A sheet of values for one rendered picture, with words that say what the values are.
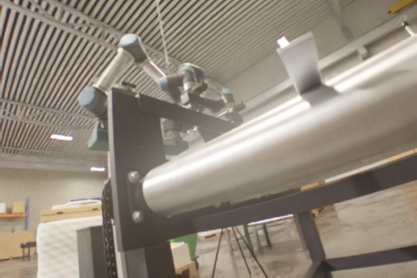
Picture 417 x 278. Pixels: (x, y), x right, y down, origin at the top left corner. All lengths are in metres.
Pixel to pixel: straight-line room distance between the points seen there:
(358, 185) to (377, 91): 0.22
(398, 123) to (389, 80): 0.05
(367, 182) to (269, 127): 0.22
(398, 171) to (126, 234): 0.54
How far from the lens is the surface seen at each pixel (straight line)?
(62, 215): 4.05
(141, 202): 0.52
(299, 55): 0.25
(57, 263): 4.03
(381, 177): 0.45
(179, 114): 0.76
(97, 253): 1.48
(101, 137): 1.22
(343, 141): 0.29
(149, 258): 0.53
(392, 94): 0.28
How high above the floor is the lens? 0.79
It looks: 25 degrees up
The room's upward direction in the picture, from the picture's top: 13 degrees counter-clockwise
